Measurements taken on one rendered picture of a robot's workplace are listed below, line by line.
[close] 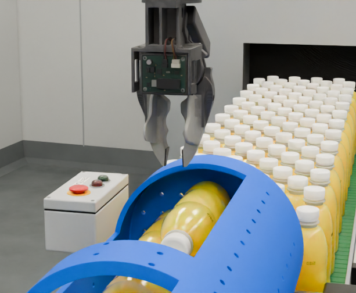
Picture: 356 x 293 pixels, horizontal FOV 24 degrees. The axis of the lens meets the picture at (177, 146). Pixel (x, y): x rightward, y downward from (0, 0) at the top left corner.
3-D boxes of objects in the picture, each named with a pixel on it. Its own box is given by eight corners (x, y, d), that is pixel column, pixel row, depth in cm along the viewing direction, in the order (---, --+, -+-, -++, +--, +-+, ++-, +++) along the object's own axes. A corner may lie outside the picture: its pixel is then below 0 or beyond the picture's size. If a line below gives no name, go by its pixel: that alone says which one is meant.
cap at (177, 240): (173, 263, 112) (170, 268, 110) (158, 239, 111) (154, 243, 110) (198, 250, 110) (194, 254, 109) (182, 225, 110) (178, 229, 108)
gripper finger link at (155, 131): (130, 170, 101) (136, 95, 99) (144, 160, 107) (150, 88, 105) (155, 174, 101) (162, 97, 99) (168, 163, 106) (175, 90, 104)
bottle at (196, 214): (201, 233, 130) (170, 279, 112) (176, 195, 129) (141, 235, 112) (239, 212, 127) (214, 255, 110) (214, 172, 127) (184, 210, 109)
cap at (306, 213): (293, 218, 145) (293, 208, 145) (315, 217, 145) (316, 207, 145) (298, 225, 141) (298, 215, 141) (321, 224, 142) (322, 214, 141)
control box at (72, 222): (45, 250, 155) (42, 196, 153) (82, 217, 174) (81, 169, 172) (96, 255, 153) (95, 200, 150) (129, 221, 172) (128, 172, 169)
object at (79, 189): (65, 194, 155) (65, 188, 155) (72, 189, 158) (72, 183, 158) (84, 196, 154) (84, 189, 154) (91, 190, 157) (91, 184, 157)
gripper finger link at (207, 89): (177, 129, 103) (171, 58, 102) (180, 126, 105) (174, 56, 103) (215, 127, 102) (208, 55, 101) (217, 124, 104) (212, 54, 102)
